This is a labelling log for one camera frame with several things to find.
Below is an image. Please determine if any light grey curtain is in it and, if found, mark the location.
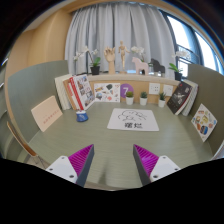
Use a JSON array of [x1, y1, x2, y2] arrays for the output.
[[64, 2, 178, 79]]

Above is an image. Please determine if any white wall switch plate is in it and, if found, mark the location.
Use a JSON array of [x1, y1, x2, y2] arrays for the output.
[[162, 84, 174, 98]]

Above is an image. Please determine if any peach booklet with red text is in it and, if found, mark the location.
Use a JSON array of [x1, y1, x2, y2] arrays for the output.
[[30, 95, 64, 133]]

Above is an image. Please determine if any white book with red stripe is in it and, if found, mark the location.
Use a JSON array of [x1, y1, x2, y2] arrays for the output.
[[67, 80, 79, 111]]

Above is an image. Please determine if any white sticker sheet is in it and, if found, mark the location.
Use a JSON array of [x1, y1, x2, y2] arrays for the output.
[[93, 82, 121, 103]]

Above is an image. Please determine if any colourful illustrated card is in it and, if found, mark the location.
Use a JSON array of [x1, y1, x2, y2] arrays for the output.
[[190, 103, 218, 143]]

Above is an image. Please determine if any white wall socket plate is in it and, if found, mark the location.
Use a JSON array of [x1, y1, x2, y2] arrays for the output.
[[148, 82, 161, 96]]

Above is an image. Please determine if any blue and white computer mouse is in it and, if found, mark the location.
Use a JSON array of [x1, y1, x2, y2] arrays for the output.
[[75, 110, 89, 123]]

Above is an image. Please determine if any black wooden horse figure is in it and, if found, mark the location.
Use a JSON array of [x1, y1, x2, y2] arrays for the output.
[[149, 58, 166, 76]]

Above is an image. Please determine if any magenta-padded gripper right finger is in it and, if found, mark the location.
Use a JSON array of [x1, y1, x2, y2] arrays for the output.
[[132, 143, 182, 187]]

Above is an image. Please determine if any black cover book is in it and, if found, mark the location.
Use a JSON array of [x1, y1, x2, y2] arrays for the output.
[[166, 81, 194, 115]]

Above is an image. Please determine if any wooden hand model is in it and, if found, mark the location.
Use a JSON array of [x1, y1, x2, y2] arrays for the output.
[[103, 46, 117, 75]]

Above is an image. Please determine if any tan cover book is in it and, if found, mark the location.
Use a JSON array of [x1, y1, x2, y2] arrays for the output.
[[63, 77, 79, 111]]

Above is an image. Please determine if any white mouse pad with drawing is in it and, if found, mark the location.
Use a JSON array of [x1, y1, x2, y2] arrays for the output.
[[106, 107, 160, 132]]

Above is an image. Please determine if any small succulent in white pot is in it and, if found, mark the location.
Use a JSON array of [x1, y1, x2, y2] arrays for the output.
[[125, 91, 135, 106], [157, 92, 167, 108], [139, 91, 149, 107]]

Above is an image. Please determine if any wooden artist mannequin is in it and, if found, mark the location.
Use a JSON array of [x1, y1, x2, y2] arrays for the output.
[[118, 40, 131, 74]]

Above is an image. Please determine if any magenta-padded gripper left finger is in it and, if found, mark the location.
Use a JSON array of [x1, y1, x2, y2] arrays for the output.
[[45, 143, 95, 188]]

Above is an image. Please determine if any purple round number sign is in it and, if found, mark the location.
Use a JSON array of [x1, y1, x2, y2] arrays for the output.
[[119, 83, 135, 99]]

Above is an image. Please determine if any pink wooden horse figure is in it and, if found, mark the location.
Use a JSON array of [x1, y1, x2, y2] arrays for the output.
[[131, 56, 150, 76]]

